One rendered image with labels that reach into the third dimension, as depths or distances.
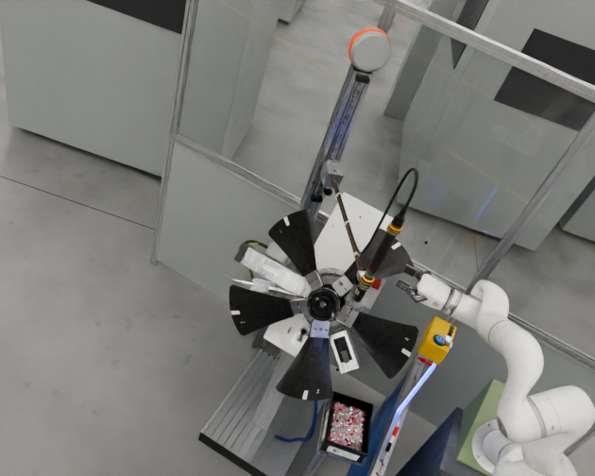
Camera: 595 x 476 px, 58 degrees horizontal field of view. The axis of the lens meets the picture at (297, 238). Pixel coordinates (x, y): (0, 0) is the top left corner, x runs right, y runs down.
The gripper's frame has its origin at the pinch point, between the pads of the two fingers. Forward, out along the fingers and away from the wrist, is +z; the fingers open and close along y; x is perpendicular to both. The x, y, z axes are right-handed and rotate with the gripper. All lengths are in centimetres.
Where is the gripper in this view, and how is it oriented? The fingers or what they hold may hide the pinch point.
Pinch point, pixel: (404, 276)
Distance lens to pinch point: 179.7
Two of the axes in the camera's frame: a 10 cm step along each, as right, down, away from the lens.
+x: 2.6, -7.3, -6.4
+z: -8.7, -4.7, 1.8
